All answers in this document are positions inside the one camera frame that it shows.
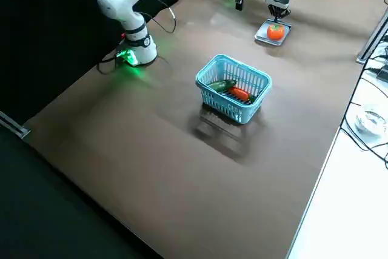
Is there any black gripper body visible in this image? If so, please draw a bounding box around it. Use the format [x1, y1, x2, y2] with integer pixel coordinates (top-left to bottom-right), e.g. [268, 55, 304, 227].
[266, 0, 295, 11]

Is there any silver kitchen scale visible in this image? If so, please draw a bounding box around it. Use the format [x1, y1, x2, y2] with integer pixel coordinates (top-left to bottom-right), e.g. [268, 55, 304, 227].
[253, 18, 293, 47]

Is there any light blue plastic basket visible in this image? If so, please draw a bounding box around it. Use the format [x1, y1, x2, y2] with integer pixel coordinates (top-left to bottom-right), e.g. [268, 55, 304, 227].
[195, 54, 273, 126]

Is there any orange toy carrot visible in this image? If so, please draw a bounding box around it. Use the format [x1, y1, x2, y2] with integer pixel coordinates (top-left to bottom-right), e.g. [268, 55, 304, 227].
[227, 86, 257, 104]

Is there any green toy cucumber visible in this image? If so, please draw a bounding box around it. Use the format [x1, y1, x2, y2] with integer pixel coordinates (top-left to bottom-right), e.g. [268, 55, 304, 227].
[207, 79, 238, 92]

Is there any black cable with connector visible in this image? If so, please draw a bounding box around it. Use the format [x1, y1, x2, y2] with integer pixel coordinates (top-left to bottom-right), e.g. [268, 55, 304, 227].
[133, 0, 178, 35]

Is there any aluminium frame post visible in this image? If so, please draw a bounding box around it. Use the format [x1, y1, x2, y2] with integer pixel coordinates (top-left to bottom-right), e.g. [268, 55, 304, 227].
[356, 7, 388, 64]

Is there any black desk cable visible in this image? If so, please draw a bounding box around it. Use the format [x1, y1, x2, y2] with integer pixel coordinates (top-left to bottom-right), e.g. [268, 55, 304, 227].
[338, 55, 388, 169]

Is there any aluminium frame profile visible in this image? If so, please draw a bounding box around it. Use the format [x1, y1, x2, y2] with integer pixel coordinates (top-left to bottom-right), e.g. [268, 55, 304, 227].
[0, 111, 32, 139]

